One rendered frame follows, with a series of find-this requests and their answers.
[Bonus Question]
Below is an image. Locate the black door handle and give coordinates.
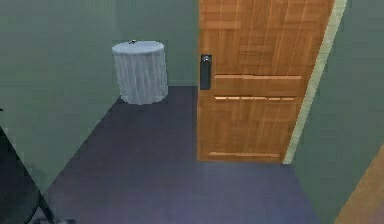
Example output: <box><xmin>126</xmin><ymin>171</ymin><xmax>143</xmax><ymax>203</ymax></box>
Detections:
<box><xmin>199</xmin><ymin>53</ymin><xmax>213</xmax><ymax>91</ymax></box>

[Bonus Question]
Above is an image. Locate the grey round bin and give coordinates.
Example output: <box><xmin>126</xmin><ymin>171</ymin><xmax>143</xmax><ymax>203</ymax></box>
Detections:
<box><xmin>111</xmin><ymin>39</ymin><xmax>169</xmax><ymax>106</ymax></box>

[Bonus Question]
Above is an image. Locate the brown wooden room door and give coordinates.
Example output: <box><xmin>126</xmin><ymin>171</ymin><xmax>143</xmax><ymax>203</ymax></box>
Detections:
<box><xmin>196</xmin><ymin>0</ymin><xmax>336</xmax><ymax>164</ymax></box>

